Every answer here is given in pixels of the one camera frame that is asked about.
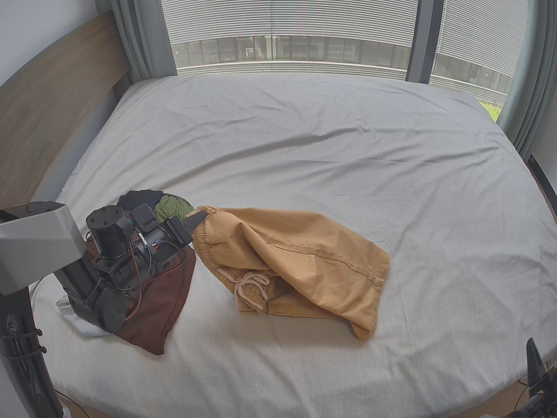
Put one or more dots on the tan shorts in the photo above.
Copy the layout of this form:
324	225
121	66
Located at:
304	255

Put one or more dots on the brown garment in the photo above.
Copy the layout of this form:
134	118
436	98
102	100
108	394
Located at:
161	303

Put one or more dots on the black garment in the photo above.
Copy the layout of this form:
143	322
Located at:
137	198

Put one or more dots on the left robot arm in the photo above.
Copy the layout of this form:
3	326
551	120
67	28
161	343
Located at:
39	242

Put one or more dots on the white garment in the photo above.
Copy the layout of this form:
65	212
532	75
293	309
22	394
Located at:
87	327

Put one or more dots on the green garment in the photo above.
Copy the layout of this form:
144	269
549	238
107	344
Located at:
172	207

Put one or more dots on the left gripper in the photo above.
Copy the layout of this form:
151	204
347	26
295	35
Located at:
167	240

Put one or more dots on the bed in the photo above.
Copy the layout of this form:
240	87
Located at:
326	155

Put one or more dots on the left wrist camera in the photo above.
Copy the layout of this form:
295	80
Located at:
143	216

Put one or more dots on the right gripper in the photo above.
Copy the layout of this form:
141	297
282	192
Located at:
544	388

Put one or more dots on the grey-green curtain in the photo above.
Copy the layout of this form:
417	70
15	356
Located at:
533	81
139	24

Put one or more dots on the window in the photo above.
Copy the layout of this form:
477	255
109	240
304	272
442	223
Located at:
420	28

